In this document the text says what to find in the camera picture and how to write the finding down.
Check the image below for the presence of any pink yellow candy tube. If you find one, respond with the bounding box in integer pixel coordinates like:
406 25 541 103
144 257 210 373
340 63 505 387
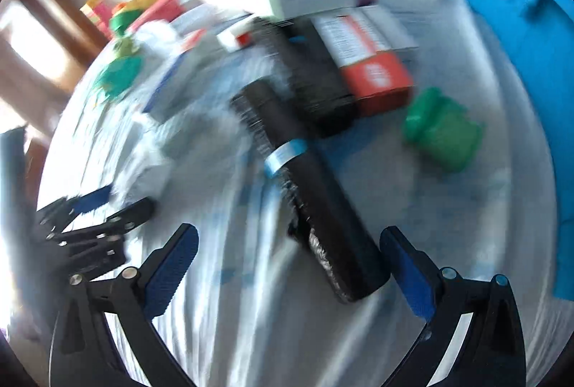
81 0 113 40

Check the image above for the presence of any green yellow duck plush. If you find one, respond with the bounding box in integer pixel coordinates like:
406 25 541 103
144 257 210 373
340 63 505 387
109 0 157 37

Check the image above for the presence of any green one-eyed monster plush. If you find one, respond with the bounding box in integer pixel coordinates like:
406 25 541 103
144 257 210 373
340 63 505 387
113 35 139 59

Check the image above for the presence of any red white medicine box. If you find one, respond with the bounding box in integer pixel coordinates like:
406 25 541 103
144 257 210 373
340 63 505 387
311 5 417 116

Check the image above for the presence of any green tissue pack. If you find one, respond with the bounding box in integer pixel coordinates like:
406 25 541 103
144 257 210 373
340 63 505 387
94 55 142 98

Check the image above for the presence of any blue folding storage crate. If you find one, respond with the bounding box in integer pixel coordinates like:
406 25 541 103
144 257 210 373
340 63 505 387
467 0 573 300

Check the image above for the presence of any light blue tablecloth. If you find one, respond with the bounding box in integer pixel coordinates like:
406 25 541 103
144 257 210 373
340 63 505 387
37 0 557 387

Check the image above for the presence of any black garbage bag roll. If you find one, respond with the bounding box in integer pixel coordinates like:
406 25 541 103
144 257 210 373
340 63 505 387
231 79 390 302

